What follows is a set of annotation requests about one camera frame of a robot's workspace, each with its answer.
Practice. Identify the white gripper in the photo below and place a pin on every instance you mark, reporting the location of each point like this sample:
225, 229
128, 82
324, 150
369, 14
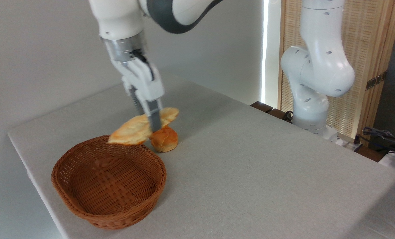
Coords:
144, 83

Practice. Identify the long braided bread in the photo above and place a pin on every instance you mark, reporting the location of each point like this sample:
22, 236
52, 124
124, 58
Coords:
132, 131

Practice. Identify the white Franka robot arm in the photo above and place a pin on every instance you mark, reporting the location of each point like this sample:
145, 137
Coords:
320, 66

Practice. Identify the round orange bread bun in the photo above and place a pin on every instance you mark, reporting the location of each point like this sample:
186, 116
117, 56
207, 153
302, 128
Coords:
165, 141

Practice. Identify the brown wicker basket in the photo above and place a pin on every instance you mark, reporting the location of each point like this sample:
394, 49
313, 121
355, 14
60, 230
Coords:
107, 186

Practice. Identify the dark brown wooden block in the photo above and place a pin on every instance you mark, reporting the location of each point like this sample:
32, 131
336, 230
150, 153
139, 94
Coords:
267, 109

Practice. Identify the grey tablecloth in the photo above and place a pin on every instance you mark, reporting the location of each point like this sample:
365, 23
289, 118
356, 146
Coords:
250, 172

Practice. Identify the dark metal screen hinge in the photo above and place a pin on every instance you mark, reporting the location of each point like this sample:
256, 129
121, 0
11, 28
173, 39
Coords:
376, 80

